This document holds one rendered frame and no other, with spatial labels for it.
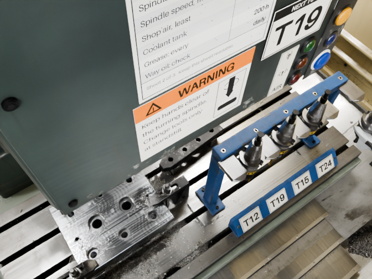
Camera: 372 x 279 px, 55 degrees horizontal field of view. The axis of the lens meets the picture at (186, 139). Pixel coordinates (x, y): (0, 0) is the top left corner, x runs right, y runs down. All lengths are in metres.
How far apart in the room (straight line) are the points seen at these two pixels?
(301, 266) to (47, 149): 1.15
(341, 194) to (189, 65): 1.23
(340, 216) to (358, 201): 0.09
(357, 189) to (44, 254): 1.13
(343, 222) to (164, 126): 1.18
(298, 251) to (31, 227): 0.90
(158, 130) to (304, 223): 1.08
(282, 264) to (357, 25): 0.88
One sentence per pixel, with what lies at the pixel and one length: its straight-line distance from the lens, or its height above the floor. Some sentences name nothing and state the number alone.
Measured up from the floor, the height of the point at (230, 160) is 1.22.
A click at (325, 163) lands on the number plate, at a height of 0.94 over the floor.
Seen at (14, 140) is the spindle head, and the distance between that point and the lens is 0.31.
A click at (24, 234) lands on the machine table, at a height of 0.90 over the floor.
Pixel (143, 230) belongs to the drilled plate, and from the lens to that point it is 1.07.
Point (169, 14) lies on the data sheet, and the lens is 0.29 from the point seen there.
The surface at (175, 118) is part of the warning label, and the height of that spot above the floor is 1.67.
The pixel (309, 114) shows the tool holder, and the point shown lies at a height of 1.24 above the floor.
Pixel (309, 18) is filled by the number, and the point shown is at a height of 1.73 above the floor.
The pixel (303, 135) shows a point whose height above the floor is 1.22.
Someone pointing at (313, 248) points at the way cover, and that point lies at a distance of 1.42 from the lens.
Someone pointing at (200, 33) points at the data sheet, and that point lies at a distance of 0.33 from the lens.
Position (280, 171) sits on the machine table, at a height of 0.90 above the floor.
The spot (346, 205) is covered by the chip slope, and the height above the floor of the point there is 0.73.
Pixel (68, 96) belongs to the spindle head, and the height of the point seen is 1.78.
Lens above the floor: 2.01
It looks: 59 degrees down
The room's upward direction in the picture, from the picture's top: 3 degrees clockwise
